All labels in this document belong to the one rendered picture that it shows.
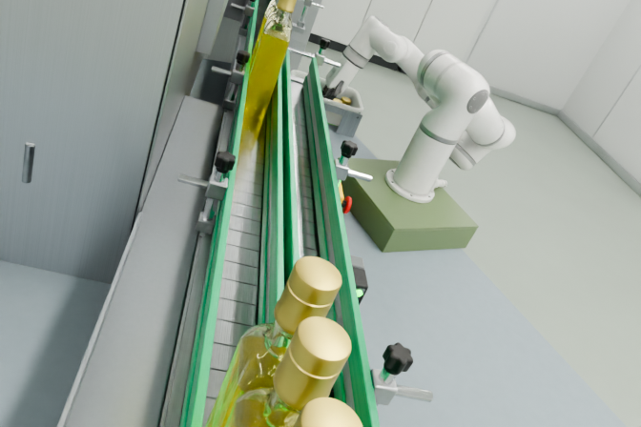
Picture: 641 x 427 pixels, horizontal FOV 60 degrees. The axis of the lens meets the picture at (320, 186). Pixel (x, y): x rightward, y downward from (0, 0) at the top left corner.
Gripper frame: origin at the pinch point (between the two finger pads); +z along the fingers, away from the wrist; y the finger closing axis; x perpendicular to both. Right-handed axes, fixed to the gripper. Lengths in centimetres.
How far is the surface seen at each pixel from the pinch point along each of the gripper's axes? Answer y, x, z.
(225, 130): 54, -27, 0
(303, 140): 47.7, -11.2, -4.7
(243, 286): 98, -20, -2
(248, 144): 57, -23, -2
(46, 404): 112, -36, 16
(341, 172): 72, -10, -13
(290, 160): 75, -19, -11
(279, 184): 84, -21, -11
